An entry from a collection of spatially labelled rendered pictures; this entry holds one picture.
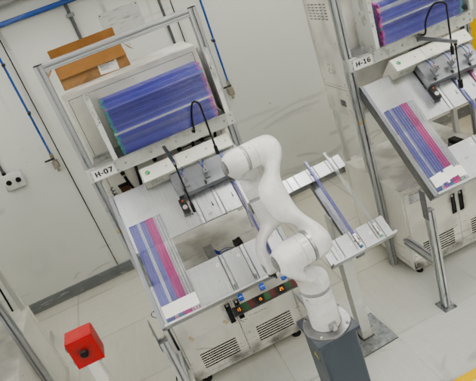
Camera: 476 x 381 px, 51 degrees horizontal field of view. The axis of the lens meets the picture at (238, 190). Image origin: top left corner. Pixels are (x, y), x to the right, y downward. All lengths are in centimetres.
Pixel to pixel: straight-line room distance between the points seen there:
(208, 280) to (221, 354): 67
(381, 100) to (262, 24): 158
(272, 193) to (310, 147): 269
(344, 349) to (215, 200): 95
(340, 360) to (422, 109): 143
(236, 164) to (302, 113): 261
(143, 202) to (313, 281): 106
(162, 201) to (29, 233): 190
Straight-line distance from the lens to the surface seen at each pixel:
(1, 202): 413
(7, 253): 429
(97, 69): 270
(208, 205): 246
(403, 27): 285
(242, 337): 288
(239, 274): 234
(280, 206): 176
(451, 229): 324
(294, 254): 174
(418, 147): 270
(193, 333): 277
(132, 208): 251
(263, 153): 178
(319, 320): 195
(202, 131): 249
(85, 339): 245
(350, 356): 208
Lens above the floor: 207
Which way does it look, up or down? 25 degrees down
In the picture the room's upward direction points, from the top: 20 degrees counter-clockwise
